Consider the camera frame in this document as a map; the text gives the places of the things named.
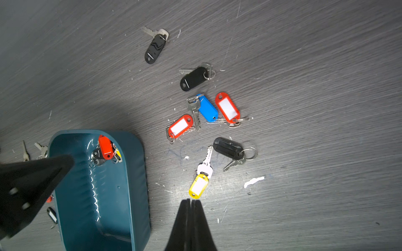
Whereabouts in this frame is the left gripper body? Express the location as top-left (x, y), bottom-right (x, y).
top-left (1, 155), bottom-right (75, 239)

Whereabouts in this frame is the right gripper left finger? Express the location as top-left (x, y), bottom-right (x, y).
top-left (165, 199), bottom-right (191, 251)

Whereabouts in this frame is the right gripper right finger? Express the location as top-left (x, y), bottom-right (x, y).
top-left (191, 200), bottom-right (217, 251)

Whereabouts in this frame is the yellow white tag key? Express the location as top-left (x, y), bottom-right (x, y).
top-left (188, 145), bottom-right (214, 199)

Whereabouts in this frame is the teal plastic storage box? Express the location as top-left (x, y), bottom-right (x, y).
top-left (48, 130), bottom-right (151, 251)

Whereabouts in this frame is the blue tag key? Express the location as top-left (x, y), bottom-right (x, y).
top-left (186, 94), bottom-right (219, 131)

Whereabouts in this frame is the pile of keys in box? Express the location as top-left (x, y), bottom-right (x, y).
top-left (91, 135), bottom-right (122, 166)

